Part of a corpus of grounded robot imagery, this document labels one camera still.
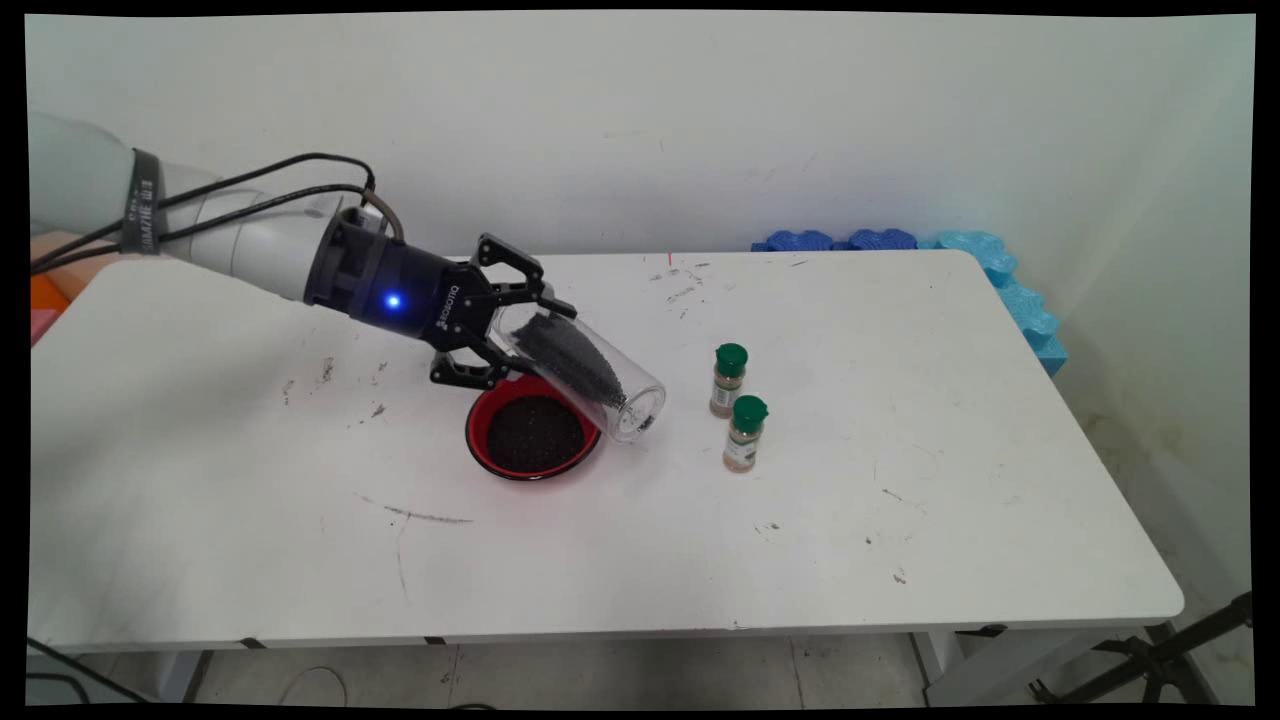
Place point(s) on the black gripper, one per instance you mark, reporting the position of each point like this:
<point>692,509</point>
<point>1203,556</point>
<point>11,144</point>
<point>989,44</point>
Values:
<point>420,290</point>

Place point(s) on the clear plastic jar black grains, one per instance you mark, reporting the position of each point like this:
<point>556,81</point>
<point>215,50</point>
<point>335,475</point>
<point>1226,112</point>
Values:
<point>580,365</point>

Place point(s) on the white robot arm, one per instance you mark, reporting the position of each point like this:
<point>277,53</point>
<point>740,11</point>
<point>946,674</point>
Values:
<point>260,255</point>

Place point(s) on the red bowl with black grains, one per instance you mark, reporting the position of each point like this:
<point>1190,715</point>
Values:
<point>530,435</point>

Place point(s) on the spice bottle green cap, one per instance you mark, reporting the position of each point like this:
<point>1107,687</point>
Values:
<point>728,385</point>
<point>745,440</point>

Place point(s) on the orange foam block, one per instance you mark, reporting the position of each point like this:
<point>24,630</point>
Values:
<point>45,293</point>

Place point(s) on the pink foam block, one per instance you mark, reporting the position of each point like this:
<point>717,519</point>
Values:
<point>38,325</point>

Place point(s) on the white table leg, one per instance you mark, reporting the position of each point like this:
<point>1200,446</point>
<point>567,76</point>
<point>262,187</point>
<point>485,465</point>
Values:
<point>1000,665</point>
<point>180,675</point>

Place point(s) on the black tripod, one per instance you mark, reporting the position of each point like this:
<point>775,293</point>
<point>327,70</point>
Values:
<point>1150,660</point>

